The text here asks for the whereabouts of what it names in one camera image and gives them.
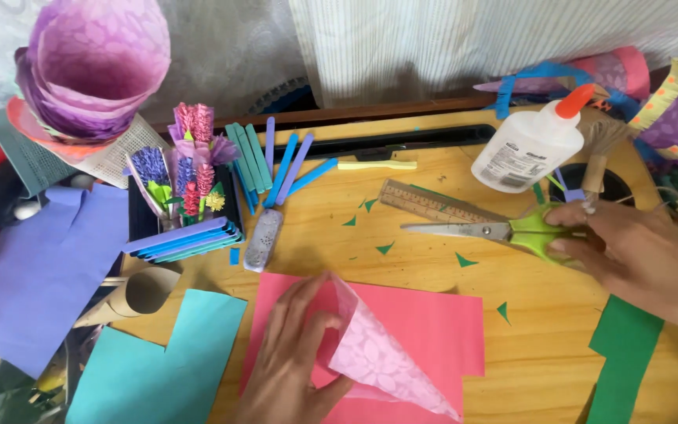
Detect person's left hand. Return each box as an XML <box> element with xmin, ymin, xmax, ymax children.
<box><xmin>238</xmin><ymin>271</ymin><xmax>355</xmax><ymax>424</ymax></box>

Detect person's right hand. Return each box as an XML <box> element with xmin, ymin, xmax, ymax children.
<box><xmin>543</xmin><ymin>199</ymin><xmax>678</xmax><ymax>326</ymax></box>

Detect pink patterned paper cone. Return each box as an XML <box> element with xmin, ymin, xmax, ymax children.
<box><xmin>327</xmin><ymin>273</ymin><xmax>464</xmax><ymax>422</ymax></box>

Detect green handled scissors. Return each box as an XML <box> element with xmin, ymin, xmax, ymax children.
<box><xmin>400</xmin><ymin>203</ymin><xmax>588</xmax><ymax>267</ymax></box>

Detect small purple paper piece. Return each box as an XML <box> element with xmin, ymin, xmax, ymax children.
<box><xmin>553</xmin><ymin>167</ymin><xmax>587</xmax><ymax>205</ymax></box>

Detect green paper sheet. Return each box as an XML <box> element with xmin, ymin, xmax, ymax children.
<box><xmin>585</xmin><ymin>294</ymin><xmax>667</xmax><ymax>424</ymax></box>

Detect jute twine tuft on tube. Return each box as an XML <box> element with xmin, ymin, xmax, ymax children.
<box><xmin>579</xmin><ymin>119</ymin><xmax>631</xmax><ymax>196</ymax></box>

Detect grey glitter block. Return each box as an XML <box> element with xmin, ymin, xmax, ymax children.
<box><xmin>243</xmin><ymin>208</ymin><xmax>284</xmax><ymax>273</ymax></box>

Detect teal paper sheet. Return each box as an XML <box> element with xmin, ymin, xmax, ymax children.
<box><xmin>65</xmin><ymin>288</ymin><xmax>249</xmax><ymax>424</ymax></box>

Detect pink paper sheet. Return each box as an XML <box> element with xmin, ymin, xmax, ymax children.
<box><xmin>239</xmin><ymin>271</ymin><xmax>486</xmax><ymax>424</ymax></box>

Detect cardboard tube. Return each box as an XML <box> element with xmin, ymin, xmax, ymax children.
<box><xmin>106</xmin><ymin>267</ymin><xmax>181</xmax><ymax>317</ymax></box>

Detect white glue bottle orange cap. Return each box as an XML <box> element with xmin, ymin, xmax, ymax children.
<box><xmin>471</xmin><ymin>83</ymin><xmax>596</xmax><ymax>194</ymax></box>

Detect scattered green paper scraps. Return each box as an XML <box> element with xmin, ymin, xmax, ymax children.
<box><xmin>341</xmin><ymin>197</ymin><xmax>514</xmax><ymax>326</ymax></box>

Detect brown kraft paper cone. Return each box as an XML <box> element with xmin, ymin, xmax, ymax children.
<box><xmin>73</xmin><ymin>293</ymin><xmax>140</xmax><ymax>330</ymax></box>

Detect pink paper roll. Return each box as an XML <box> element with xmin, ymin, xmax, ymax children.
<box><xmin>567</xmin><ymin>45</ymin><xmax>652</xmax><ymax>101</ymax></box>

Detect pile of coloured craft sticks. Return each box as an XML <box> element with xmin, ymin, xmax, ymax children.
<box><xmin>224</xmin><ymin>115</ymin><xmax>340</xmax><ymax>216</ymax></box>

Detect blue paper strips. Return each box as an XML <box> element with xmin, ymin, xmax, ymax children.
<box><xmin>473</xmin><ymin>61</ymin><xmax>641</xmax><ymax>121</ymax></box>

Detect wooden ruler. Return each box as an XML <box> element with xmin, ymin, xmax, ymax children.
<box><xmin>378</xmin><ymin>178</ymin><xmax>509</xmax><ymax>225</ymax></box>

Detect yellow paper strip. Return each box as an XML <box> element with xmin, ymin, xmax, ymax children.
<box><xmin>337</xmin><ymin>158</ymin><xmax>419</xmax><ymax>172</ymax></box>

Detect paper flower bouquet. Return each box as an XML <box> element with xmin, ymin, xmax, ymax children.
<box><xmin>122</xmin><ymin>102</ymin><xmax>241</xmax><ymax>228</ymax></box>

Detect black plastic tray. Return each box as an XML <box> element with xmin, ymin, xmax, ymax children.
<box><xmin>268</xmin><ymin>123</ymin><xmax>496</xmax><ymax>163</ymax></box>

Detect purple paper sheet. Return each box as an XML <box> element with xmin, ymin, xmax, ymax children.
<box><xmin>0</xmin><ymin>184</ymin><xmax>131</xmax><ymax>380</ymax></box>

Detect white mesh canvas sheet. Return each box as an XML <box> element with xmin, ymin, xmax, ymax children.
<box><xmin>76</xmin><ymin>111</ymin><xmax>158</xmax><ymax>190</ymax></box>

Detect white striped curtain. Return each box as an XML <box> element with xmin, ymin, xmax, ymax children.
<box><xmin>288</xmin><ymin>0</ymin><xmax>678</xmax><ymax>111</ymax></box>

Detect white lace curtain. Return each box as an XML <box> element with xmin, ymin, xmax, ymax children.
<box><xmin>0</xmin><ymin>0</ymin><xmax>312</xmax><ymax>121</ymax></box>

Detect teal mesh cloth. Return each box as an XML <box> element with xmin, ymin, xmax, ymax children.
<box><xmin>0</xmin><ymin>108</ymin><xmax>79</xmax><ymax>199</ymax></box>

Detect stack of purple paper cones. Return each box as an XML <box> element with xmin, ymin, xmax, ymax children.
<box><xmin>13</xmin><ymin>0</ymin><xmax>173</xmax><ymax>143</ymax></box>

